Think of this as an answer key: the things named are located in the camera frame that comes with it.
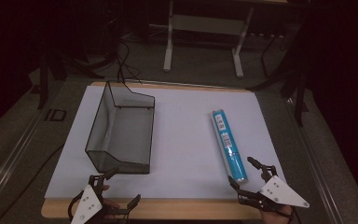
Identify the white metal table frame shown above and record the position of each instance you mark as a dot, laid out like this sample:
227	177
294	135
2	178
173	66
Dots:
206	25

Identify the blue roll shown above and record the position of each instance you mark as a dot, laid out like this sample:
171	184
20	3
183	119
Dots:
229	146

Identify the grey metal floor rail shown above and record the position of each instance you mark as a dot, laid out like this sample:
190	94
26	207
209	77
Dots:
12	161
317	165

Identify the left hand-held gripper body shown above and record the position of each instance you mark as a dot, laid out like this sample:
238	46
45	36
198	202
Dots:
87	201

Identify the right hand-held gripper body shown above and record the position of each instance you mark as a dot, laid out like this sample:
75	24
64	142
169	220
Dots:
282	193

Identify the person's left hand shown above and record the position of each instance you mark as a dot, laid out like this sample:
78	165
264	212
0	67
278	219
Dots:
109	206

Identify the white paper sheet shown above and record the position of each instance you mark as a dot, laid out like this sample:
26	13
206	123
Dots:
183	140

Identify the person's right hand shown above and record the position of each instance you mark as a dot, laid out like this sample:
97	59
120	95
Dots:
275	215

